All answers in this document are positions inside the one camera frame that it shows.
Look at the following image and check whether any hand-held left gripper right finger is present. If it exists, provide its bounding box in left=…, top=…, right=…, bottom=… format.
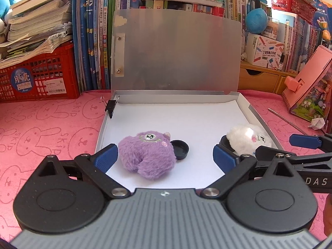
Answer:
left=204, top=145, right=301, bottom=199

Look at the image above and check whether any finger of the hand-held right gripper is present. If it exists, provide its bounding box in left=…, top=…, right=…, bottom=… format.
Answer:
left=289, top=134, right=332, bottom=151
left=255, top=146, right=332, bottom=165

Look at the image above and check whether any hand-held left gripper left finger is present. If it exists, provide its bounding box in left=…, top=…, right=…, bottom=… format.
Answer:
left=39, top=143, right=130, bottom=199

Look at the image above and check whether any white plush toy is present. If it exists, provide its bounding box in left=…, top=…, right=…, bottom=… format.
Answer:
left=226, top=125, right=273, bottom=156

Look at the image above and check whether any purple plush toy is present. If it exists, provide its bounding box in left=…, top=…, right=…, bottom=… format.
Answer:
left=118, top=131, right=177, bottom=179

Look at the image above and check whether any black round lid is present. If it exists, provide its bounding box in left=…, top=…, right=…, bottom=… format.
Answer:
left=170, top=140, right=190, bottom=160

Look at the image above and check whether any grey cardboard file box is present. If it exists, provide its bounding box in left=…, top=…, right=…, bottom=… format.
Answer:
left=95, top=9, right=283, bottom=190

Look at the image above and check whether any white folded paper figure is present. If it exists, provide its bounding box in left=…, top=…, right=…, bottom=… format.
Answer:
left=308, top=117, right=326, bottom=130

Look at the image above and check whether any thin metal rod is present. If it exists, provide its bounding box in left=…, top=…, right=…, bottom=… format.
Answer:
left=268, top=108, right=309, bottom=135

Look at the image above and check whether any black binder clip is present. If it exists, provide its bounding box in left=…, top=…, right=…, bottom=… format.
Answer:
left=100, top=96, right=121, bottom=118

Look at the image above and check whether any pink triangular toy box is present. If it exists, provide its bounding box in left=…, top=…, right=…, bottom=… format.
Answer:
left=281, top=45, right=332, bottom=122

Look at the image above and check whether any pink bunny print tablecloth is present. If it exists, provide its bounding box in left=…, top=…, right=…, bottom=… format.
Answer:
left=0, top=89, right=332, bottom=242

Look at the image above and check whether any wooden drawer organiser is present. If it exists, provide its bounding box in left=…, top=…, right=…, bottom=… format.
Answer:
left=239, top=61, right=297, bottom=95

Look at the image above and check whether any white printed carton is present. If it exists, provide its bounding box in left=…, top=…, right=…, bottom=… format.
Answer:
left=246, top=32, right=284, bottom=70

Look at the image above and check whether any row of blue workbooks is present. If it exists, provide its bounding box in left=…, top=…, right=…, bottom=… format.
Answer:
left=73, top=0, right=113, bottom=91

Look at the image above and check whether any blue robot toy box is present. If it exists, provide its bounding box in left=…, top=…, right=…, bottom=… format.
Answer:
left=311, top=0, right=332, bottom=47

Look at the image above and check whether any blue plush ball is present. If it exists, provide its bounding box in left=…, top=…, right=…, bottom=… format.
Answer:
left=245, top=8, right=268, bottom=34

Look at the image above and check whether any small red plastic basket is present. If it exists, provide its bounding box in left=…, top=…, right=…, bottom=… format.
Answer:
left=271, top=0, right=315, bottom=24

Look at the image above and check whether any stack of worn books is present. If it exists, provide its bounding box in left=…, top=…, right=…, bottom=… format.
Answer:
left=0, top=0, right=74, bottom=68

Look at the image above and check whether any row of colourful shelf books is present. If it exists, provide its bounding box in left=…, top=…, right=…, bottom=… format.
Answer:
left=130, top=0, right=321, bottom=73

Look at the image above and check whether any blue plush toy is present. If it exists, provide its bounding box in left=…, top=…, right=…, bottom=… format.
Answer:
left=0, top=0, right=18, bottom=42

